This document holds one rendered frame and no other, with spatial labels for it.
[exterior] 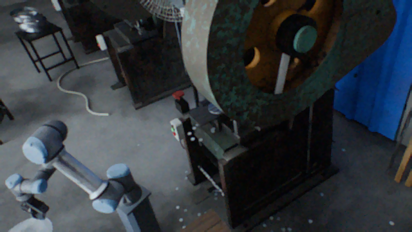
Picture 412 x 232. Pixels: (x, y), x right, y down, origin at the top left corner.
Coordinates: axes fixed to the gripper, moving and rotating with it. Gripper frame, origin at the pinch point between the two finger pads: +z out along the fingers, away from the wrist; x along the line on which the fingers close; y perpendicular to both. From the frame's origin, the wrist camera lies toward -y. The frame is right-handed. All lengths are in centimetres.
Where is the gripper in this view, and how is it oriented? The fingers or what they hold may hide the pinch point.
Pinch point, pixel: (44, 218)
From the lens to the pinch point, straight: 231.0
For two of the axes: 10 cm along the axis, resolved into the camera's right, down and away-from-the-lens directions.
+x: -4.3, 6.0, -6.7
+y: -8.9, -1.7, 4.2
